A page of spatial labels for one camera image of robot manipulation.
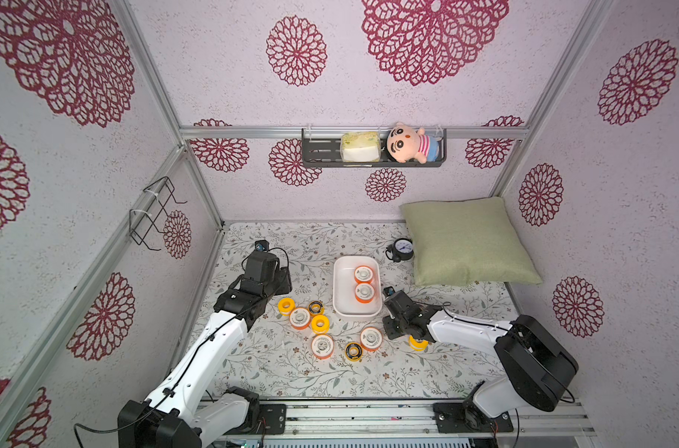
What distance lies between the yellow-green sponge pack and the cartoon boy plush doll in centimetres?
4

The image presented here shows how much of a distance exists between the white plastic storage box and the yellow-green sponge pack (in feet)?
1.20

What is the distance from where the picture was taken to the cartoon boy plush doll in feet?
2.85
